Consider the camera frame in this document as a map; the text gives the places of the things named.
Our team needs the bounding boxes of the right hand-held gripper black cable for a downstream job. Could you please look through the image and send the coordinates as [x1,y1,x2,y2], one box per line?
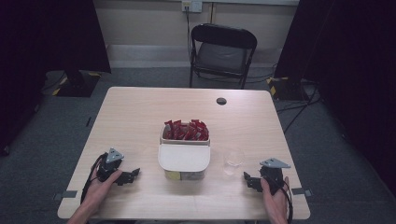
[274,176,294,224]

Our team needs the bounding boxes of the pile of red snack packets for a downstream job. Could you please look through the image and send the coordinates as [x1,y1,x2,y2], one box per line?
[163,119,210,142]

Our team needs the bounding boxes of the person's left hand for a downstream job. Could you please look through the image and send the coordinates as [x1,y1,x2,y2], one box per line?
[82,168,123,209]

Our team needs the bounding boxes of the white plastic storage box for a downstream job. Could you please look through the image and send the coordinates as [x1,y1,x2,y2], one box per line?
[157,122,212,182]

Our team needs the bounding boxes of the clear glass cup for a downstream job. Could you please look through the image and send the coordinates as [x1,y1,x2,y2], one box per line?
[222,147,246,176]

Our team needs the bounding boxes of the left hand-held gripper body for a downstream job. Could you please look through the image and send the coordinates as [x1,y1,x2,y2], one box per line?
[95,147,125,183]

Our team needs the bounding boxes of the black floor cables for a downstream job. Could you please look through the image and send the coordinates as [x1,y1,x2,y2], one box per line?
[248,63,323,134]

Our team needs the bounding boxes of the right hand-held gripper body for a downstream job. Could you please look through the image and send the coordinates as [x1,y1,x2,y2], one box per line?
[259,157,291,196]

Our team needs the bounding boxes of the person's right hand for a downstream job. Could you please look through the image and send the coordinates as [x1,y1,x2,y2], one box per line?
[260,175,290,219]

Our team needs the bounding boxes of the white wall socket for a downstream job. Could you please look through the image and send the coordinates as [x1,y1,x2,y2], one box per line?
[181,0,204,14]

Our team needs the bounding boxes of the dark curtain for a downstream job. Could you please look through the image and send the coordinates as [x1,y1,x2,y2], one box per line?
[0,0,112,157]
[273,0,396,197]

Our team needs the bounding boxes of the black wall cable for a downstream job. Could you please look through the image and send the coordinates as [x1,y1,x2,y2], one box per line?
[185,8,193,62]

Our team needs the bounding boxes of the hand-held gripper black cable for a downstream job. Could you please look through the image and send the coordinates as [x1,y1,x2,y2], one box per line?
[274,176,294,224]
[79,153,106,205]

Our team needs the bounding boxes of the black stand base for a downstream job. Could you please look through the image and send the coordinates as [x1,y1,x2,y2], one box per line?
[55,70,103,98]
[266,76,310,102]

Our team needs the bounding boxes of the left hand-held gripper black cable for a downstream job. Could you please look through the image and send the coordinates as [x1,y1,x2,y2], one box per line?
[79,153,106,205]

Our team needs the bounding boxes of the grey tape strip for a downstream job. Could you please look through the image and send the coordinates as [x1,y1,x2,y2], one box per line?
[52,189,78,202]
[290,187,314,198]

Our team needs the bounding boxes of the black folding chair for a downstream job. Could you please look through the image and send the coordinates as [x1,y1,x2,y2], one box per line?
[189,23,259,91]

